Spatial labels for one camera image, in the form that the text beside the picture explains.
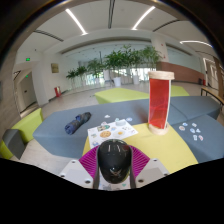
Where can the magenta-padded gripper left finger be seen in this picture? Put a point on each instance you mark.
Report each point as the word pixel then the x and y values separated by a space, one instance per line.
pixel 75 173

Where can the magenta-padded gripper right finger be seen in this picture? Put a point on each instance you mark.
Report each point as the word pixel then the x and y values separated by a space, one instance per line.
pixel 151 171

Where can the black computer mouse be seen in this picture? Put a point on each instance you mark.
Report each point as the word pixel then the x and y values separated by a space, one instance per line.
pixel 114 160

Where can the long grey upholstered bench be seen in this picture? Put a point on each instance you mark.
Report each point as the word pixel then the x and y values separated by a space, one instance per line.
pixel 56 133

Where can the dark blue folded umbrella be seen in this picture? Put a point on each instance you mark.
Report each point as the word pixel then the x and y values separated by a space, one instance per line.
pixel 76 123

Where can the white sticker sheet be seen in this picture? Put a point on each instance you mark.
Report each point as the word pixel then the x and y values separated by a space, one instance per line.
pixel 110 133

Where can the small loose stickers group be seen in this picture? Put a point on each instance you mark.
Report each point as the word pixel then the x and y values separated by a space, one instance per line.
pixel 181 127

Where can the lime green upholstered bench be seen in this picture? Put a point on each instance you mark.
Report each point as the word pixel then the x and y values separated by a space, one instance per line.
pixel 116 95
pixel 28 125
pixel 180 90

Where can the dark grey ottoman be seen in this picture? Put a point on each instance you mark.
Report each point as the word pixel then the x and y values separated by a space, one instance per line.
pixel 13 141

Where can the red panel column wooden ends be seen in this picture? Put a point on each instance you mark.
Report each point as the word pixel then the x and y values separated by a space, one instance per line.
pixel 159 100

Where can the red fire extinguisher box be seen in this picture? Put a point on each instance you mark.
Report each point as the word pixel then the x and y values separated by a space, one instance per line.
pixel 58 91

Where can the grey door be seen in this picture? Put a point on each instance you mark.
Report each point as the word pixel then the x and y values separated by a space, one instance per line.
pixel 27 91

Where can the potted green plants group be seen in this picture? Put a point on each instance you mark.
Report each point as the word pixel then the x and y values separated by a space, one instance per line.
pixel 116 60

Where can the green exit sign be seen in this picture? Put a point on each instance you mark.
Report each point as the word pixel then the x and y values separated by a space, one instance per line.
pixel 27 59

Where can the ceiling light strips group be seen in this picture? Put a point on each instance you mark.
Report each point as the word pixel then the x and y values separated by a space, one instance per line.
pixel 75 20

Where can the wooden frame chair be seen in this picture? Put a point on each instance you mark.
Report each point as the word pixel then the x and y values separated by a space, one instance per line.
pixel 211 94

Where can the brown wall plaque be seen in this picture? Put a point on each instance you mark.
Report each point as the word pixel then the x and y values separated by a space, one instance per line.
pixel 55 68

